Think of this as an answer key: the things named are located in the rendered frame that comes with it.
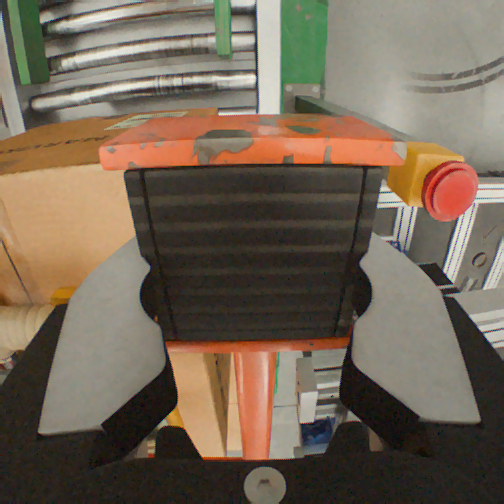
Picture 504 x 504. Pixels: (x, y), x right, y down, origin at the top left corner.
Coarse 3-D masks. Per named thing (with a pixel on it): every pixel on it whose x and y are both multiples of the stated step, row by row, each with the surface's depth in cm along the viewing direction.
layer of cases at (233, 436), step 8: (232, 360) 119; (232, 368) 122; (232, 376) 126; (232, 384) 129; (232, 392) 133; (232, 400) 136; (232, 408) 141; (232, 416) 145; (232, 424) 150; (232, 432) 156; (232, 440) 162; (240, 440) 162; (232, 448) 169; (240, 448) 169
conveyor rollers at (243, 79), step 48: (48, 0) 53; (192, 0) 55; (240, 0) 56; (96, 48) 60; (144, 48) 60; (192, 48) 61; (240, 48) 62; (48, 96) 65; (96, 96) 66; (144, 96) 68
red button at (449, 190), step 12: (444, 168) 28; (456, 168) 28; (468, 168) 28; (432, 180) 29; (444, 180) 28; (456, 180) 28; (468, 180) 28; (432, 192) 29; (444, 192) 29; (456, 192) 29; (468, 192) 29; (432, 204) 30; (444, 204) 30; (456, 204) 30; (468, 204) 30; (432, 216) 31; (444, 216) 31; (456, 216) 31
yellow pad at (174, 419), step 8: (64, 288) 29; (72, 288) 29; (56, 296) 28; (64, 296) 28; (56, 304) 28; (176, 408) 41; (168, 416) 40; (176, 416) 41; (160, 424) 41; (168, 424) 41; (176, 424) 42; (152, 432) 43
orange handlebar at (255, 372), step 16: (256, 352) 14; (272, 352) 14; (240, 368) 15; (256, 368) 15; (272, 368) 15; (240, 384) 16; (256, 384) 15; (272, 384) 16; (240, 400) 17; (256, 400) 16; (272, 400) 17; (240, 416) 18; (256, 416) 17; (240, 432) 20; (256, 432) 19; (256, 448) 20
